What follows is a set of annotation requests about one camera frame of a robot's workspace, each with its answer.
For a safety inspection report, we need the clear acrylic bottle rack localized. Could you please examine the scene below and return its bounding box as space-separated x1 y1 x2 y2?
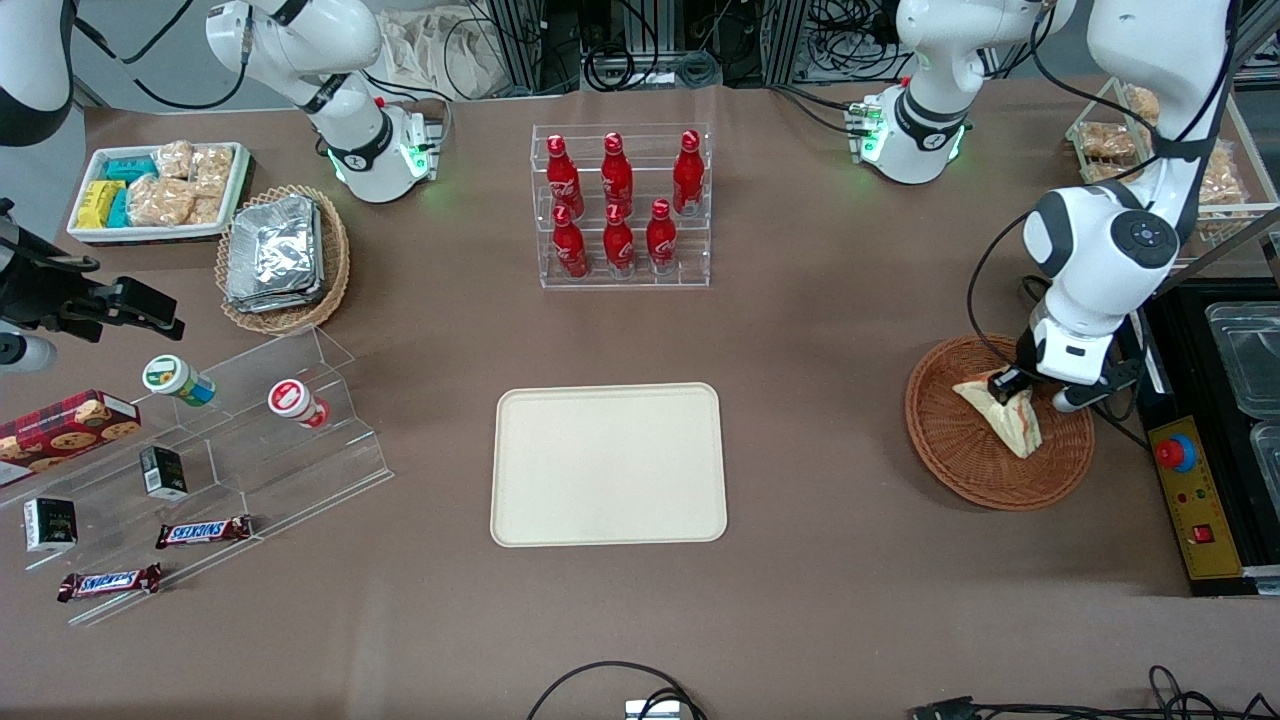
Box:
530 122 713 291

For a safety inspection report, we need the clear acrylic stepped display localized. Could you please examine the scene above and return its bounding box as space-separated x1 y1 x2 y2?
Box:
0 325 394 629

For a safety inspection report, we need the black machine with yellow panel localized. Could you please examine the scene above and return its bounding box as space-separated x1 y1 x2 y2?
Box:
1140 278 1280 598

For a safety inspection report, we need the foil wrapped pack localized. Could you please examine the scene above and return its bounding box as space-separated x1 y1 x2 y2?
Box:
225 262 327 314
230 195 321 289

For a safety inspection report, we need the cream plastic tray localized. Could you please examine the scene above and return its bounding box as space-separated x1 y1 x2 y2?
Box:
490 382 729 548

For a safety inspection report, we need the yellow snack pack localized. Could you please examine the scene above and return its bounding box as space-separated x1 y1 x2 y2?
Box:
77 180 126 229

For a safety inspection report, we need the beige cloth bag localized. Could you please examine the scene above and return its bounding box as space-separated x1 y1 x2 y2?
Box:
378 8 506 99

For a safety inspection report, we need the red cola bottle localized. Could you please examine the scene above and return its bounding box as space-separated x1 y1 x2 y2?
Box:
645 198 679 276
602 203 636 278
552 204 589 280
672 129 705 216
600 131 634 213
545 134 584 216

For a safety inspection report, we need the Snickers chocolate bar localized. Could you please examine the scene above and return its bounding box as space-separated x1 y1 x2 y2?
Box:
57 564 163 603
155 515 254 550

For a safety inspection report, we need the red strawberry yogurt cup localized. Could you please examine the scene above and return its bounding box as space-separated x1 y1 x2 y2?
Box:
267 379 331 429

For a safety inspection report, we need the white wire rack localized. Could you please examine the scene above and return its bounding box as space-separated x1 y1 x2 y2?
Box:
1065 75 1280 271

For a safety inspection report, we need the small black carton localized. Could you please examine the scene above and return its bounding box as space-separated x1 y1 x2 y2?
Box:
23 497 78 554
139 445 189 501

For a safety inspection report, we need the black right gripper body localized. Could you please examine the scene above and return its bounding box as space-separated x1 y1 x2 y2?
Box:
0 200 121 346

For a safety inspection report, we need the green lid yogurt cup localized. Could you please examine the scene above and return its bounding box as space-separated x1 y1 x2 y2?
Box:
142 355 217 407

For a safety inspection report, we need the red tartan cookie box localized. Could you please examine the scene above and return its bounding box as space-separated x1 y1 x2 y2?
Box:
0 390 142 488

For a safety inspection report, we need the triangular sandwich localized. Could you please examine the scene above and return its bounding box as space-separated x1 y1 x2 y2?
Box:
952 378 1043 459

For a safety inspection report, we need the brown wicker basket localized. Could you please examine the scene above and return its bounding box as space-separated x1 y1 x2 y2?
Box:
905 333 1096 512

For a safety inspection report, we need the black background cable bundle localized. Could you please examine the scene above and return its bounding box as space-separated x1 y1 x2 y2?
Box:
583 40 723 93

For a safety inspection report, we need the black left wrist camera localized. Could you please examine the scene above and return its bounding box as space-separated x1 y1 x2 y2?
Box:
1100 350 1147 394

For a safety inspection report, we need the black cable with connector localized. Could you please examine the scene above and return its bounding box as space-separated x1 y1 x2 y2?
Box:
908 665 1280 720

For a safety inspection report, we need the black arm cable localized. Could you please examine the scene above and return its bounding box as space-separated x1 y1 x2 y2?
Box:
70 0 251 111
965 0 1246 376

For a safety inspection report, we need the black looped cable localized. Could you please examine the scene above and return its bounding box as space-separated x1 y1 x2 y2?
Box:
527 661 706 720

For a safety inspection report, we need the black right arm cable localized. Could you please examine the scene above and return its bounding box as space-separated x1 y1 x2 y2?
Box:
70 0 251 111

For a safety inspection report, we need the grey metal bar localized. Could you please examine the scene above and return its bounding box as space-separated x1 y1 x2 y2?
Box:
1165 205 1280 276

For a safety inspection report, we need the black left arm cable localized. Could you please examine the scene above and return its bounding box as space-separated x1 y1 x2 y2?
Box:
965 0 1246 376

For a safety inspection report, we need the clear plastic container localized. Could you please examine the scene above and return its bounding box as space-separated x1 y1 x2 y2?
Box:
1205 302 1280 419
1250 420 1280 501

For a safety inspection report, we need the white rectangular snack tray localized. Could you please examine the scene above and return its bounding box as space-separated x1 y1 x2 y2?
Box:
66 141 251 246

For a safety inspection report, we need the light wicker basket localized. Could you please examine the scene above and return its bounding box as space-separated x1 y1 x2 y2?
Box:
215 185 351 336

